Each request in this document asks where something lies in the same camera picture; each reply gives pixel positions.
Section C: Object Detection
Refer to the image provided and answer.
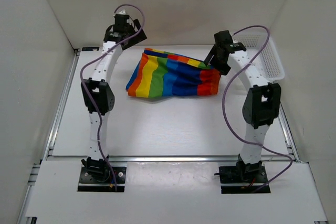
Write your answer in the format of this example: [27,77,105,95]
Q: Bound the rainbow striped shorts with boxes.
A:
[125,48,221,99]

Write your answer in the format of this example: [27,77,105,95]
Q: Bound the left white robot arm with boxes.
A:
[80,12,146,184]

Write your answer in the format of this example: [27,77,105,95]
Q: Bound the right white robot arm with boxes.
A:
[204,30,281,182]

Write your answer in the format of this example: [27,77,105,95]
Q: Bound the black label sticker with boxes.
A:
[81,47,100,51]

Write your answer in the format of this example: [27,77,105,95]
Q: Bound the white plastic basket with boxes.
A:
[233,31,285,82]

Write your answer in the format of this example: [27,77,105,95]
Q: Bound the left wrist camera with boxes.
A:
[113,9,130,18]

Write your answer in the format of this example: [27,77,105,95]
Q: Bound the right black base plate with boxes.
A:
[214,165,271,195]

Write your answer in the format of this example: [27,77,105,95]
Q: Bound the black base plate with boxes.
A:
[77,159,127,193]
[214,165,271,195]

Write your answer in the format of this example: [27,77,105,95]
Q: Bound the aluminium front rail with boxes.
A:
[46,155,289,163]

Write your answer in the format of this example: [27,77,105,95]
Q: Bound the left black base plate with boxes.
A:
[77,159,127,193]

